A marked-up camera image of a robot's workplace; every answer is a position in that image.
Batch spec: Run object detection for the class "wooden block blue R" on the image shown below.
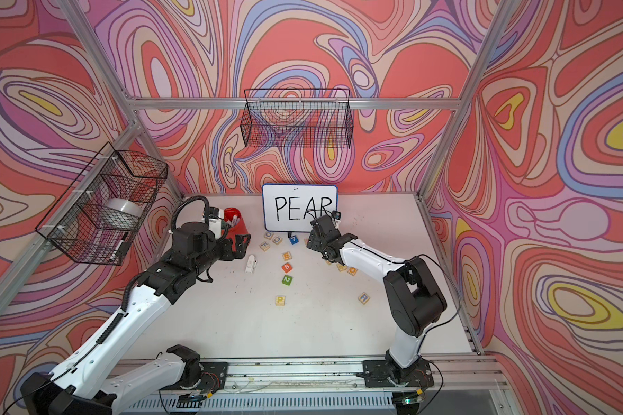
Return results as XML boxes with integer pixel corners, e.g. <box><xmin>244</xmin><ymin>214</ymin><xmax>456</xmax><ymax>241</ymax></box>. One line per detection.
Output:
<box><xmin>358</xmin><ymin>292</ymin><xmax>370</xmax><ymax>304</ymax></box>

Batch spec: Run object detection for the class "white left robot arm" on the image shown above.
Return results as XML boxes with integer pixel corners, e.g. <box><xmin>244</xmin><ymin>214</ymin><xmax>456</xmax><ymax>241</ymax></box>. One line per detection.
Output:
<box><xmin>20</xmin><ymin>195</ymin><xmax>251</xmax><ymax>414</ymax></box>

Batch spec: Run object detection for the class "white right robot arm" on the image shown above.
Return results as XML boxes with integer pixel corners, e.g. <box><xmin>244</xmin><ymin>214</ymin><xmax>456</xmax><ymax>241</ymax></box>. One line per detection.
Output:
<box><xmin>306</xmin><ymin>214</ymin><xmax>448</xmax><ymax>387</ymax></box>

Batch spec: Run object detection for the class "blue framed whiteboard PEAR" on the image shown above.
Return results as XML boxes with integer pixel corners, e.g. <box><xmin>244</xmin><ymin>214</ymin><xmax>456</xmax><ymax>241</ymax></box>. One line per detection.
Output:
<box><xmin>261</xmin><ymin>183</ymin><xmax>338</xmax><ymax>233</ymax></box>

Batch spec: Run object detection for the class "red plastic marker cup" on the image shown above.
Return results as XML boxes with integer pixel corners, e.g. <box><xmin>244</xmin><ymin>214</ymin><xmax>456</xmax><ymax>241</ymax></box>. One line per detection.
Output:
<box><xmin>223</xmin><ymin>207</ymin><xmax>249</xmax><ymax>244</ymax></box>

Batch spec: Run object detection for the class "white whiteboard eraser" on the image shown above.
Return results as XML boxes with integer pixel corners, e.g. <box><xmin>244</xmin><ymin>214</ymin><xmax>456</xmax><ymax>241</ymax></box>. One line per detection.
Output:
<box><xmin>245</xmin><ymin>255</ymin><xmax>257</xmax><ymax>273</ymax></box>

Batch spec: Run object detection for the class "white tape roll in basket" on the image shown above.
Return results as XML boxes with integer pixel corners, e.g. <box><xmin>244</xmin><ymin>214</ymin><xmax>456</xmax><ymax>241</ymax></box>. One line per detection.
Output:
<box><xmin>102</xmin><ymin>198</ymin><xmax>143</xmax><ymax>231</ymax></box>

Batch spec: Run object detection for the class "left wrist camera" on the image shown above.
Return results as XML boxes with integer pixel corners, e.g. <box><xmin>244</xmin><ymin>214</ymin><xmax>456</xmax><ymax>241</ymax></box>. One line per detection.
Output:
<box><xmin>205</xmin><ymin>207</ymin><xmax>224</xmax><ymax>240</ymax></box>

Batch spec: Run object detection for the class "black wire basket back wall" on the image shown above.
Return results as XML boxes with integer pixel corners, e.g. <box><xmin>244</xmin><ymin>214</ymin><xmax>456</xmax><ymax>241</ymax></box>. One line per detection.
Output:
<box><xmin>240</xmin><ymin>87</ymin><xmax>354</xmax><ymax>149</ymax></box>

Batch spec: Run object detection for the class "black wire basket wall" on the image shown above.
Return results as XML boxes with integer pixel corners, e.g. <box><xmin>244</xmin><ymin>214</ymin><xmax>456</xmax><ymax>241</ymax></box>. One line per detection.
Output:
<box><xmin>240</xmin><ymin>87</ymin><xmax>354</xmax><ymax>149</ymax></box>
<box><xmin>36</xmin><ymin>144</ymin><xmax>168</xmax><ymax>266</ymax></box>

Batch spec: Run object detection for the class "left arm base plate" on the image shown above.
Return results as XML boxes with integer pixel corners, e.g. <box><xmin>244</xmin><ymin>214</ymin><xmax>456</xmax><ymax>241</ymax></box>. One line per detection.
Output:
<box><xmin>175</xmin><ymin>361</ymin><xmax>228</xmax><ymax>393</ymax></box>

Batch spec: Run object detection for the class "black wire basket left wall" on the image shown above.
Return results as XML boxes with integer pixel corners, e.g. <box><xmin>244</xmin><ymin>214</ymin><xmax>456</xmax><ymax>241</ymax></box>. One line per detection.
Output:
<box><xmin>36</xmin><ymin>144</ymin><xmax>168</xmax><ymax>266</ymax></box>

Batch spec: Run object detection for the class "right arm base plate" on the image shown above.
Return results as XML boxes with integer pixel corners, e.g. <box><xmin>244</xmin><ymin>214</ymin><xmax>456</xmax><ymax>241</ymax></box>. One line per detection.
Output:
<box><xmin>356</xmin><ymin>358</ymin><xmax>434</xmax><ymax>390</ymax></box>

